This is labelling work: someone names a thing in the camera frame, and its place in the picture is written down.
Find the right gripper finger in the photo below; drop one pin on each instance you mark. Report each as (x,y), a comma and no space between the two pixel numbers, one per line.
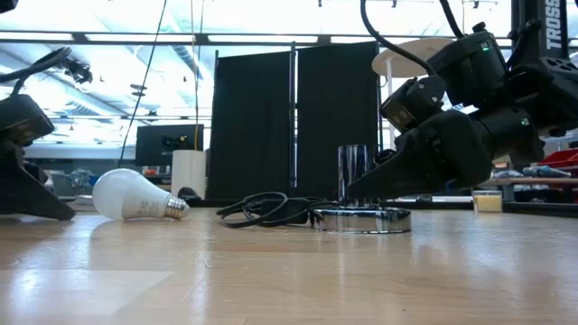
(388,180)

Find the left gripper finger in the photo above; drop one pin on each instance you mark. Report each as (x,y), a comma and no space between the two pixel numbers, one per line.
(27,194)

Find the chrome lamp base with socket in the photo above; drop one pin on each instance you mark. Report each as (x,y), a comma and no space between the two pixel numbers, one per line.
(361,221)

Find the white LED lightbulb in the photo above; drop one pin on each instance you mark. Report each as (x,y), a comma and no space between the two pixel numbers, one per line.
(126,194)

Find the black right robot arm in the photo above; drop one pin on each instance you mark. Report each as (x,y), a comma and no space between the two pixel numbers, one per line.
(469,67)

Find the grey storage box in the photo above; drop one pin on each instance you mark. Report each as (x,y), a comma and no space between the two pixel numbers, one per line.
(62,185)

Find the grey-blue tool bundle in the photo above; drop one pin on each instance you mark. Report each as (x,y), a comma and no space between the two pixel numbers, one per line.
(546,171)
(501,173)

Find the clear plastic bag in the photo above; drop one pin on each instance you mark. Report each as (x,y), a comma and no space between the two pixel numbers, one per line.
(81,177)

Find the yellow candle jar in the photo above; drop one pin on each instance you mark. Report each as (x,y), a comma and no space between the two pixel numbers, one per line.
(487,203)

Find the red plastic bin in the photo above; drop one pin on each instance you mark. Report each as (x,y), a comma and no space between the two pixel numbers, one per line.
(562,159)

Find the small orange object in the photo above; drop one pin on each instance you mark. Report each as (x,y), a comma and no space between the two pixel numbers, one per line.
(150,171)

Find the black ceiling-mounted device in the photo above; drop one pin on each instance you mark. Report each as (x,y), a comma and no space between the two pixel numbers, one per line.
(79,72)

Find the black monitor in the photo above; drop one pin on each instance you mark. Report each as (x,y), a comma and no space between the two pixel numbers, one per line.
(151,144)

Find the small black domed object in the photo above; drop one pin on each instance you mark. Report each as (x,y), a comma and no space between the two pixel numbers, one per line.
(189,195)

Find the white cylindrical bin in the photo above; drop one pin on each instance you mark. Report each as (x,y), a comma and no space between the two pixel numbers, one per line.
(189,173)

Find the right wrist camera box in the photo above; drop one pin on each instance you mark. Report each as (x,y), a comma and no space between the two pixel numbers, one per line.
(415,101)

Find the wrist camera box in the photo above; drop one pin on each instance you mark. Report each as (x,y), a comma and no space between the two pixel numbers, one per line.
(22,119)
(415,101)

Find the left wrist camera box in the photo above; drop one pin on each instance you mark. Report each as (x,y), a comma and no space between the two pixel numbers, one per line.
(22,119)

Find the white round pedestal table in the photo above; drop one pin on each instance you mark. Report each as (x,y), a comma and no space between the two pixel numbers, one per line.
(397,67)

